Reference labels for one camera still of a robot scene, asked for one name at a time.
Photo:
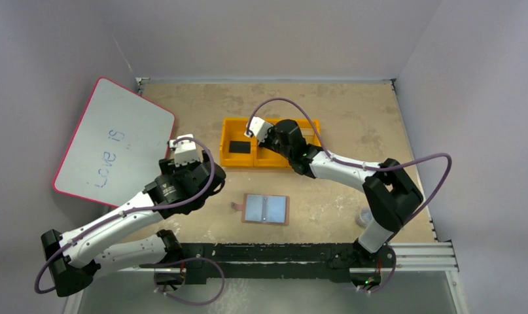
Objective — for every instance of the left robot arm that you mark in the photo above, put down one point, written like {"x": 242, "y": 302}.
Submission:
{"x": 78, "y": 257}

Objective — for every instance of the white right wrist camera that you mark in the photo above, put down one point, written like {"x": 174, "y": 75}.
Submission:
{"x": 258, "y": 128}

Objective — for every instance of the yellow middle bin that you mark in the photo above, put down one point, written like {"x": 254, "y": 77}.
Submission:
{"x": 263, "y": 157}

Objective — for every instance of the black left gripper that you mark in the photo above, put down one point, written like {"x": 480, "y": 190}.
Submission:
{"x": 207, "y": 162}

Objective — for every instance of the yellow right bin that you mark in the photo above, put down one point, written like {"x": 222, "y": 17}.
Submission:
{"x": 313, "y": 125}

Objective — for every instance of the brown leather card holder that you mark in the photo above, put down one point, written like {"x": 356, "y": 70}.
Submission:
{"x": 263, "y": 209}

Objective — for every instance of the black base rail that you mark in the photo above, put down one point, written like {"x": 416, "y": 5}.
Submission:
{"x": 335, "y": 262}

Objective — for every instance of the yellow bin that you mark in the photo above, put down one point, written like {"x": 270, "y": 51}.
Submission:
{"x": 233, "y": 130}
{"x": 313, "y": 125}
{"x": 263, "y": 157}

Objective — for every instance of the black card in bin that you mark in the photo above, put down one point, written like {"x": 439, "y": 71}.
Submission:
{"x": 239, "y": 147}

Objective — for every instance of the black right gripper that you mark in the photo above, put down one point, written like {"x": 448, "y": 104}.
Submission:
{"x": 271, "y": 141}

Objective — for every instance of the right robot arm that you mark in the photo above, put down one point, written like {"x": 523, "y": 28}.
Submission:
{"x": 391, "y": 194}

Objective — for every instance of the small clear cup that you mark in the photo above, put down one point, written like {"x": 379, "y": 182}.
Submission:
{"x": 364, "y": 218}

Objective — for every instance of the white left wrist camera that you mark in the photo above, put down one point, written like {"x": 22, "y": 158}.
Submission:
{"x": 184, "y": 150}

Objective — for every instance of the yellow left bin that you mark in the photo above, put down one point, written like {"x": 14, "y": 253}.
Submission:
{"x": 233, "y": 130}

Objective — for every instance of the aluminium frame rail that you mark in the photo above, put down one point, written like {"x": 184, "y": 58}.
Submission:
{"x": 412, "y": 257}

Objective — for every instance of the pink framed whiteboard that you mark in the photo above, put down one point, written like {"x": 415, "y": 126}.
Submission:
{"x": 115, "y": 147}

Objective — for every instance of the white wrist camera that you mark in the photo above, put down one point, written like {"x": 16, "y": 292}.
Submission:
{"x": 184, "y": 150}
{"x": 258, "y": 128}

